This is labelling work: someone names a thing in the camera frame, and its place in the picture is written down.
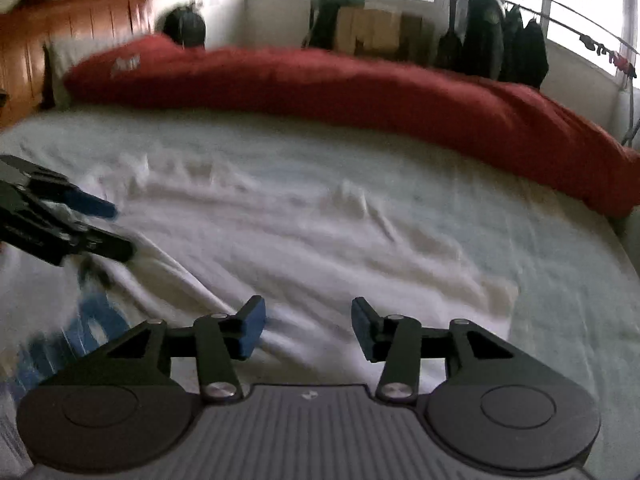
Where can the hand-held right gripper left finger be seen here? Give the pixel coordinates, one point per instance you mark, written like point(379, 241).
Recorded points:
point(252, 327)

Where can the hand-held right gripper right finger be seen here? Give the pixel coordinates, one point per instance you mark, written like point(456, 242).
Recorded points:
point(361, 327)

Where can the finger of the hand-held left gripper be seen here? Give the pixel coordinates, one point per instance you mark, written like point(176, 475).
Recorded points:
point(100, 245)
point(85, 205)

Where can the white printed sweatshirt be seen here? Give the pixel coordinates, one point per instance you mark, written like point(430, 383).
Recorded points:
point(300, 240)

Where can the grey pillow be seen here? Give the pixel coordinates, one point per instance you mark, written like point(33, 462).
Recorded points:
point(65, 65)

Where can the wooden headboard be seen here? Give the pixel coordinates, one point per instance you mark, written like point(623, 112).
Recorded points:
point(50, 30)

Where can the black round bag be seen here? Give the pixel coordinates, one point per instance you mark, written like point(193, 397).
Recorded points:
point(184, 27)

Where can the red duvet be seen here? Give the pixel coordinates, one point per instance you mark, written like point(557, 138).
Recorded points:
point(350, 90)

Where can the cardboard boxes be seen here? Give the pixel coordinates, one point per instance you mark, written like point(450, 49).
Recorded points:
point(380, 30)

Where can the dark green metal stand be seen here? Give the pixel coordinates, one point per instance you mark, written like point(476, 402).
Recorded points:
point(325, 15)

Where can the dark hanging jackets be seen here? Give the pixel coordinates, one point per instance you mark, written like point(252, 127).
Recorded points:
point(500, 35)

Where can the metal drying rack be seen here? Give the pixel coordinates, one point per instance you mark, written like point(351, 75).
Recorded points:
point(575, 15)

